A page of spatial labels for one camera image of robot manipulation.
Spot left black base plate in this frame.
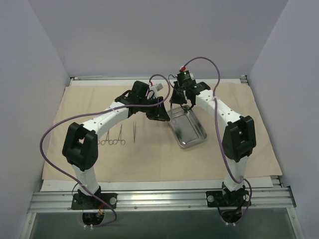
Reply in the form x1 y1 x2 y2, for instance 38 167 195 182
71 191 118 210

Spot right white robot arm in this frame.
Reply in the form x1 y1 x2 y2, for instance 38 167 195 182
169 70 256 206

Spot steel needle holder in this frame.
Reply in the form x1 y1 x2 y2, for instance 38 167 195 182
170 103 176 124

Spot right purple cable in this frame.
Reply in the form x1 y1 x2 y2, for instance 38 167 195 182
183 57 252 223

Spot steel tweezers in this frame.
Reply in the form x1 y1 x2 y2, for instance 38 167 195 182
133 122 137 143

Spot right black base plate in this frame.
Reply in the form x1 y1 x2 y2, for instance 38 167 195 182
205 190 251 208

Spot metal instrument tray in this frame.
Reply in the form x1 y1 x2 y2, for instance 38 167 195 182
167 108 207 149

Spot purple cable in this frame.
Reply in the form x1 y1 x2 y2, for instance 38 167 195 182
183 57 252 223
39 74 171 227

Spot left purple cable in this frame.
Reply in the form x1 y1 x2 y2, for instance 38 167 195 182
39 74 171 227

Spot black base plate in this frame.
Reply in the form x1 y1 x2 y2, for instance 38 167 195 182
71 191 118 210
205 190 251 208

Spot steel hemostat forceps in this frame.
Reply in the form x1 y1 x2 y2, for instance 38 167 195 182
113 125 126 145
100 131 114 145

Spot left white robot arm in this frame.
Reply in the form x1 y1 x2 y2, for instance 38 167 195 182
62 81 170 209

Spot aluminium front rail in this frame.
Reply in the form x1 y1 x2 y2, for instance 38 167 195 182
28 187 296 213

